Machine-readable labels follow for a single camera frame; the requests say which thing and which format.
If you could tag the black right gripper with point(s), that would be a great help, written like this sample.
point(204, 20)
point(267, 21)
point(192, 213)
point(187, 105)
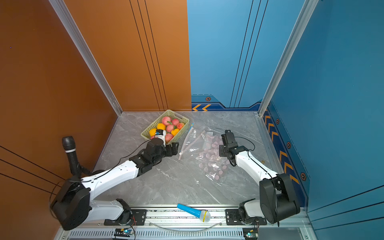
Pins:
point(221, 152)

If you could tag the right green circuit board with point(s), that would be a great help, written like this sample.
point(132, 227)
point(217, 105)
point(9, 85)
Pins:
point(250, 234)

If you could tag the blue toy microphone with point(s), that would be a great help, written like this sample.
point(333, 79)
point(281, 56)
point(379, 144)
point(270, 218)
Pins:
point(202, 215)

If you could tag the yellow peach upper left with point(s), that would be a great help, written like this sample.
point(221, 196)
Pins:
point(161, 126)

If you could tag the light green perforated basket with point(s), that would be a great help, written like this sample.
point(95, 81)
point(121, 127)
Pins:
point(173, 115)

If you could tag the clear zip-top bag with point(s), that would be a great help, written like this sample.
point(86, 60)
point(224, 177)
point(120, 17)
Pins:
point(193, 136)

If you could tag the large pink peach right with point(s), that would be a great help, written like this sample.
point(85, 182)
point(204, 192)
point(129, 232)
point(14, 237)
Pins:
point(180, 126)

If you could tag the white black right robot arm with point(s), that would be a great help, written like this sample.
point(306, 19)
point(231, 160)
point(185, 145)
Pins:
point(277, 198)

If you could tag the aluminium corner post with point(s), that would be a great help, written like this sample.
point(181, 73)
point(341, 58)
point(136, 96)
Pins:
point(76, 36)
point(301, 23)

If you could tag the aluminium corner post right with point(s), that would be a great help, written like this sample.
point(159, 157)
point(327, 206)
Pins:
point(301, 23)

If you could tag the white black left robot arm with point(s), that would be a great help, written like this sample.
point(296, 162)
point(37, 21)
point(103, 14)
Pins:
point(76, 202)

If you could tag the yellow peach front left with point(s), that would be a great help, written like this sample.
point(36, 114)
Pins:
point(153, 132)

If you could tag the large pink peach top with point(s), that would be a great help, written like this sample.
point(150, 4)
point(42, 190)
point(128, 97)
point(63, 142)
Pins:
point(166, 121)

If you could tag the black microphone on stand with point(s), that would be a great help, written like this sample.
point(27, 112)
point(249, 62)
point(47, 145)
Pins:
point(76, 168)

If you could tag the large pink peach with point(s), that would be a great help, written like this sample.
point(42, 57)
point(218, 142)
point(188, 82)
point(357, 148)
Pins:
point(180, 126)
point(166, 121)

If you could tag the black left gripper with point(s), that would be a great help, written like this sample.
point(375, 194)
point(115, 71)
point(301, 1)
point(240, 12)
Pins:
point(168, 147)

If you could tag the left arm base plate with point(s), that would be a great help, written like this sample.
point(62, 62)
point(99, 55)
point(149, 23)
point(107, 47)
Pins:
point(135, 216)

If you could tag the clear bag with pink dots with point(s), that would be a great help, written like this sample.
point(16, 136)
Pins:
point(212, 165)

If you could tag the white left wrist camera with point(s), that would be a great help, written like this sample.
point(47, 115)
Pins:
point(159, 137)

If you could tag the left green circuit board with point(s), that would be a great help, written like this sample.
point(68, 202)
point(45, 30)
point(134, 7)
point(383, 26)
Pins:
point(124, 234)

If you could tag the pink peach centre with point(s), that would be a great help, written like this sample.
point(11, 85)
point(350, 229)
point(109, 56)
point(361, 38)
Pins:
point(170, 128)

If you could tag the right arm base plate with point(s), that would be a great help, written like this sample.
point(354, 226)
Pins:
point(239, 217)

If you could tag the aluminium corner post left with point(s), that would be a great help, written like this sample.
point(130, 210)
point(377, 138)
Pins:
point(76, 36)

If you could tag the green circuit board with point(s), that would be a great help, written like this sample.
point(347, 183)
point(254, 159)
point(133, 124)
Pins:
point(124, 234)
point(250, 234)

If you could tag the pink peach far right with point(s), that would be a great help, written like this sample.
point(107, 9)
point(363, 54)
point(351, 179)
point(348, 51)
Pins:
point(175, 122)

